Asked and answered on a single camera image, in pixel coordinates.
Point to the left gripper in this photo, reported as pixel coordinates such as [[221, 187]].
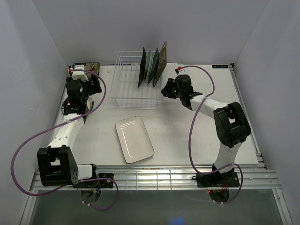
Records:
[[95, 88]]

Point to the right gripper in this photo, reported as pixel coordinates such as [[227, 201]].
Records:
[[166, 91]]

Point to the round white green-rimmed plate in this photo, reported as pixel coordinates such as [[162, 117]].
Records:
[[66, 104]]

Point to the cream square flower plate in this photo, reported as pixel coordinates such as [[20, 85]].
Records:
[[161, 64]]

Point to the teal square plate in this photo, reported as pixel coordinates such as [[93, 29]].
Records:
[[154, 65]]

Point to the mint green round flower plate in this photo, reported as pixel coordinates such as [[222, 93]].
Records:
[[148, 65]]

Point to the black floral plate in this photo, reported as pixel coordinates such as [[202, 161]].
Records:
[[142, 67], [90, 66]]

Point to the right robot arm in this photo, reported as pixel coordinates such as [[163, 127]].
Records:
[[232, 126]]

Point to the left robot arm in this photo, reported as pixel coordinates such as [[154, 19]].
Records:
[[57, 165]]

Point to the dark label sticker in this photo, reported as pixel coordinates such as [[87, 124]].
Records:
[[219, 66]]

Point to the white rectangular plate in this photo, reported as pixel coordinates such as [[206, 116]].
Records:
[[134, 139]]

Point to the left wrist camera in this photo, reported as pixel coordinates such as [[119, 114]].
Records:
[[79, 72]]

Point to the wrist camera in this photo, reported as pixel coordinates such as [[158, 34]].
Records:
[[79, 72], [180, 71]]

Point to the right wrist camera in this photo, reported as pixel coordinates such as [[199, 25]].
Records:
[[180, 71]]

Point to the white wire dish rack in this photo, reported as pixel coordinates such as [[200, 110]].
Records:
[[124, 89]]

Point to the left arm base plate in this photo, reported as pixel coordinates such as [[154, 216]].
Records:
[[98, 183]]

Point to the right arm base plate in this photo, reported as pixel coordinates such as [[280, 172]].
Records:
[[229, 179]]

